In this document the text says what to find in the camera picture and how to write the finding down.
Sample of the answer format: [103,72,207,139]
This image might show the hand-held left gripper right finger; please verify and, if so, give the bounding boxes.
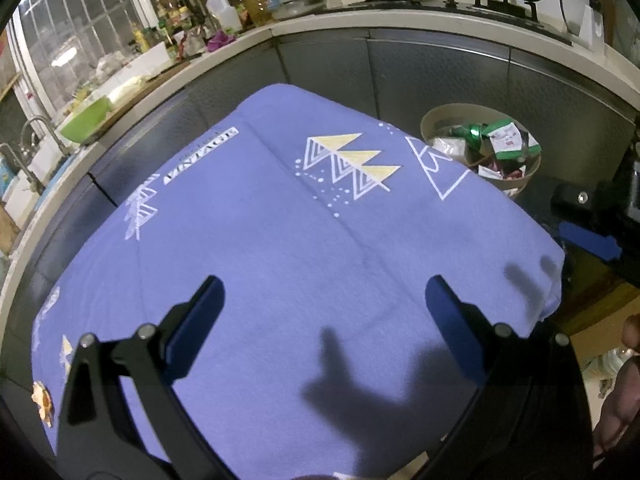
[425,275,596,480]

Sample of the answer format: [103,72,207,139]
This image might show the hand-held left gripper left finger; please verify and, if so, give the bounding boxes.
[56,275,236,480]

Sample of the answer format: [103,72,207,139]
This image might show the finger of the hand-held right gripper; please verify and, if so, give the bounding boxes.
[551,183,623,262]

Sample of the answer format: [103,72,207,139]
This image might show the green snack packet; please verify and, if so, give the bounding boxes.
[450,120,542,161]

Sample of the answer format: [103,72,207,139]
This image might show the beige round bin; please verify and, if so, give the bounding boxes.
[420,103,542,201]

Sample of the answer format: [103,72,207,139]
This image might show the blue printed tablecloth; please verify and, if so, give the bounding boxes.
[31,84,566,480]

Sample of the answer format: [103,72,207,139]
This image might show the crumpled yellow wrapper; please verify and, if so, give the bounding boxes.
[31,381,55,428]

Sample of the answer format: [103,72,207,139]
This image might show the small white box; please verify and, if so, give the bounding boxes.
[580,4,607,54]

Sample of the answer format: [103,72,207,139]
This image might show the white sink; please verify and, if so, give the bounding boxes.
[0,135,67,227]

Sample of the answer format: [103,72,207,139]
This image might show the green bowl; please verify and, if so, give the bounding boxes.
[59,96,113,143]

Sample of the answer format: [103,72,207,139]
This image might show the patterned glass door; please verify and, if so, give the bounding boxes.
[600,0,640,67]

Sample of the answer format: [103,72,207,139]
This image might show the metal faucet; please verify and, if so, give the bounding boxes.
[0,142,42,196]
[20,116,73,159]

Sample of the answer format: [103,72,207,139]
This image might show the glass pot lid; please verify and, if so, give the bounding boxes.
[559,0,601,47]

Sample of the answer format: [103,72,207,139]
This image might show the white tray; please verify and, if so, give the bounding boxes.
[102,41,171,92]

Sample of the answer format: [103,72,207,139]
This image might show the purple plastic bag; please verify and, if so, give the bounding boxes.
[207,30,237,54]

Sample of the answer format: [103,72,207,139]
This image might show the black gas stove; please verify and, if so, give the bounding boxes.
[325,0,573,45]

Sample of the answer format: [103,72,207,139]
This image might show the steel cabinet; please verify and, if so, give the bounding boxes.
[0,27,640,376]

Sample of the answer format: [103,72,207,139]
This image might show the row of sauce bottles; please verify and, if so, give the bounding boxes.
[131,0,193,61]

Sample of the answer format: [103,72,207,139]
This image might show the white kitchen counter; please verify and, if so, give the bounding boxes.
[0,5,640,301]

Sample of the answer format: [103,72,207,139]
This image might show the white plastic jug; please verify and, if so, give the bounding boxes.
[206,0,243,34]

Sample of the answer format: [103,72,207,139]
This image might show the grid window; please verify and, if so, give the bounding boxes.
[10,0,151,111]

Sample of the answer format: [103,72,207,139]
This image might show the yellow cooking oil bottle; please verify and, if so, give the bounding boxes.
[235,0,278,26]

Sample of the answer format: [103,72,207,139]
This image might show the steel tray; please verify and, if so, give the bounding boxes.
[272,0,328,21]

